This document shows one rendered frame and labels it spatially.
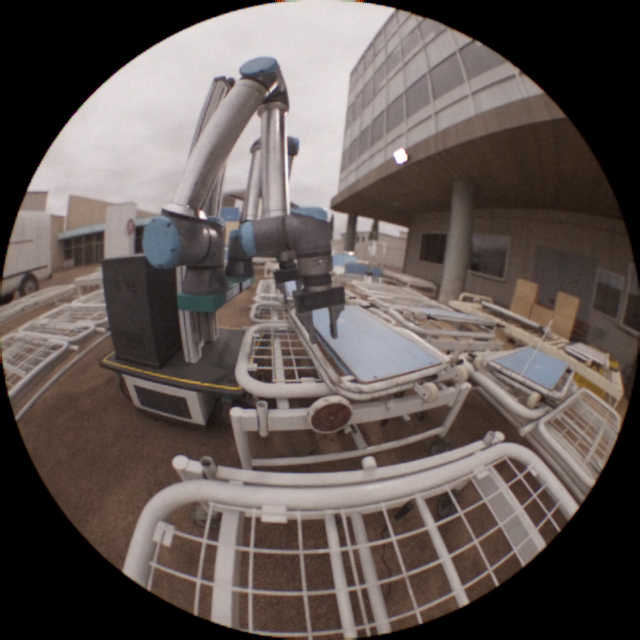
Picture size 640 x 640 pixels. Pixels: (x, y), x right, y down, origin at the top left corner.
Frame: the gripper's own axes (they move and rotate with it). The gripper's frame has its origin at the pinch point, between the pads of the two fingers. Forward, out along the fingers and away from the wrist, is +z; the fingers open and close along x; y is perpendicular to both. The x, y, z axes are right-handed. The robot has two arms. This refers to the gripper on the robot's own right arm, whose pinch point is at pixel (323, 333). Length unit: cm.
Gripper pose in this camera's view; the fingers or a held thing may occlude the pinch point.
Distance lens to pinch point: 59.9
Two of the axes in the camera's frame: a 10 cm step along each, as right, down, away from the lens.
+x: 9.4, -2.2, 2.6
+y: 3.3, 3.4, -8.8
